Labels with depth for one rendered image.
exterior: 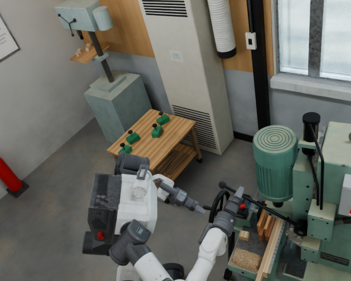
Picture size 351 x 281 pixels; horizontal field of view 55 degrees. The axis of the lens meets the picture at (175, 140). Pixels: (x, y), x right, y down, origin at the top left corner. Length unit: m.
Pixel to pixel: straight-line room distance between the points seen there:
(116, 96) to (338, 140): 2.53
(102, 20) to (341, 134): 2.32
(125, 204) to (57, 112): 2.92
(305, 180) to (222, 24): 1.57
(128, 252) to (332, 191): 0.81
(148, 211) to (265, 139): 0.58
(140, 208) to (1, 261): 2.35
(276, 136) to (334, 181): 0.27
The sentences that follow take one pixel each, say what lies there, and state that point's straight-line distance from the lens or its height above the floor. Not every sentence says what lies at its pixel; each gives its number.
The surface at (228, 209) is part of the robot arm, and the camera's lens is 1.47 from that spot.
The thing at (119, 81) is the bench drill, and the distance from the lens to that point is 3.65.
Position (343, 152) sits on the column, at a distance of 1.31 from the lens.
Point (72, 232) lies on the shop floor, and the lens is 3.40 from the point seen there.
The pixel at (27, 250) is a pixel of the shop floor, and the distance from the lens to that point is 3.56.
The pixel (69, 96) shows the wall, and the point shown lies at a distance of 4.33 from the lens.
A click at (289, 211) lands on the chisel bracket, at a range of 1.70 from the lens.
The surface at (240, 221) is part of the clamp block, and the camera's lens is 1.82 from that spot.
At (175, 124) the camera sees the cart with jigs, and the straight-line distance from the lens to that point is 3.13.
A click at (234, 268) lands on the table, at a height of 0.88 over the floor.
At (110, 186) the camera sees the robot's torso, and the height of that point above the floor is 1.39.
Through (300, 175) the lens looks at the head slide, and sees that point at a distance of 1.41.
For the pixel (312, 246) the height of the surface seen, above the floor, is 1.08.
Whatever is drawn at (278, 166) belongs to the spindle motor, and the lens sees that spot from 1.39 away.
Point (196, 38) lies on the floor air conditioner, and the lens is 2.70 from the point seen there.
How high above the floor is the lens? 2.44
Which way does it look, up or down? 40 degrees down
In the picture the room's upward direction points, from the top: 18 degrees counter-clockwise
